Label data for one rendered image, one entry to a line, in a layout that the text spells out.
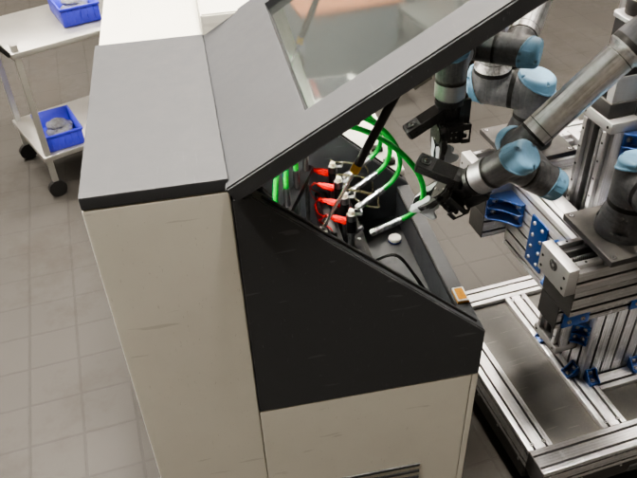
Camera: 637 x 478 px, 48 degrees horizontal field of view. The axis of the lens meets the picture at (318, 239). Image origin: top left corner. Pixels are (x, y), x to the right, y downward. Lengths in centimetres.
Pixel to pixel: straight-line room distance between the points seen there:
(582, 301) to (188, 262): 112
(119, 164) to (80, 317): 199
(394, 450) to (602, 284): 74
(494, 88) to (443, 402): 96
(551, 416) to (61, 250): 243
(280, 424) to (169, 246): 66
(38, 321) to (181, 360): 183
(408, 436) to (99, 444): 129
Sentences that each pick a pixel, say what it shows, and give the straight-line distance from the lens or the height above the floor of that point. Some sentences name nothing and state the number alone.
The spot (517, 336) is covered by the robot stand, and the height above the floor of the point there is 21.
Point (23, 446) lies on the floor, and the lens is 302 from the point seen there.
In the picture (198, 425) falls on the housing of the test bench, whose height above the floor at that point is 78.
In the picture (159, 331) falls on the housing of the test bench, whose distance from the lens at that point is 162.
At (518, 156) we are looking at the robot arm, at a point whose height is 145.
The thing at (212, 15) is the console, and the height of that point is 155.
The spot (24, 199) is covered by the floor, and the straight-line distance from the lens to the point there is 428.
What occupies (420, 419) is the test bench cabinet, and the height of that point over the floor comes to 64.
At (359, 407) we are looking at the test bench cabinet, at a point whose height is 74.
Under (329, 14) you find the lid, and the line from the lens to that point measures 170.
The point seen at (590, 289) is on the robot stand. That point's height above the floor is 91.
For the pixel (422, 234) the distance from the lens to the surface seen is 211.
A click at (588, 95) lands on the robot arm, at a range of 173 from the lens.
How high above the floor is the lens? 226
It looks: 39 degrees down
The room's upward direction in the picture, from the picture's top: 2 degrees counter-clockwise
